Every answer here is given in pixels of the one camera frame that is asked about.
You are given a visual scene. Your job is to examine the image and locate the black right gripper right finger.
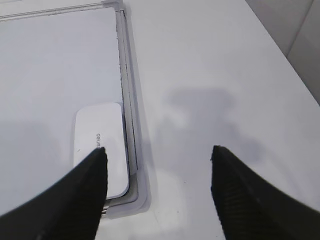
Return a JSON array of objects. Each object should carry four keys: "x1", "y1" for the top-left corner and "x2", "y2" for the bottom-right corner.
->
[{"x1": 211, "y1": 145, "x2": 320, "y2": 240}]

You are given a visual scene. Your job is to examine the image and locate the white framed whiteboard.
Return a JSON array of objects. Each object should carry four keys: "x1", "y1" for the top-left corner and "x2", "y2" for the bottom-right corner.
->
[{"x1": 0, "y1": 0, "x2": 150, "y2": 219}]

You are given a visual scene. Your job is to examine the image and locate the white whiteboard eraser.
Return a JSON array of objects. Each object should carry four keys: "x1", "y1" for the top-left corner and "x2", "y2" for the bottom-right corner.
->
[{"x1": 73, "y1": 102, "x2": 129, "y2": 200}]

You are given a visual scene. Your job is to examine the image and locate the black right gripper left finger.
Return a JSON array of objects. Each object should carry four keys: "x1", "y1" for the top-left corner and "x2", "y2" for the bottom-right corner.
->
[{"x1": 0, "y1": 147, "x2": 108, "y2": 240}]

